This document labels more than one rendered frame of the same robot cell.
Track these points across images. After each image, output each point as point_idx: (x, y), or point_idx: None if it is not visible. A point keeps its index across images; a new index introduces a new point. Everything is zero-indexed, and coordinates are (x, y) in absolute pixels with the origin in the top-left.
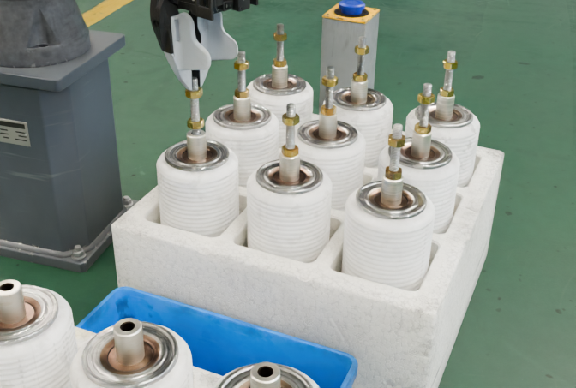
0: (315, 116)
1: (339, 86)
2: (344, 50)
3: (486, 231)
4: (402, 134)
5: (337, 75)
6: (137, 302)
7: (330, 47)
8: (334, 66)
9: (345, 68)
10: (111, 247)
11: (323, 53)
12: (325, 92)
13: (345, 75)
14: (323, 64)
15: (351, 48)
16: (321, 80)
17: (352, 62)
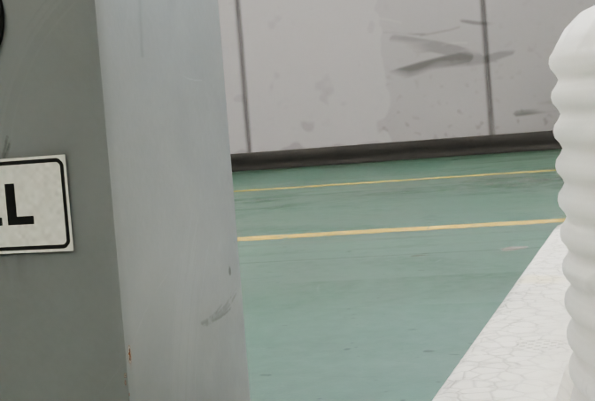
0: (484, 376)
1: (185, 260)
2: (173, 7)
3: None
4: (552, 272)
5: (173, 190)
6: None
7: None
8: (158, 127)
9: (189, 129)
10: None
11: (112, 42)
12: (150, 348)
13: (197, 174)
14: (121, 131)
15: None
16: (125, 266)
17: (204, 80)
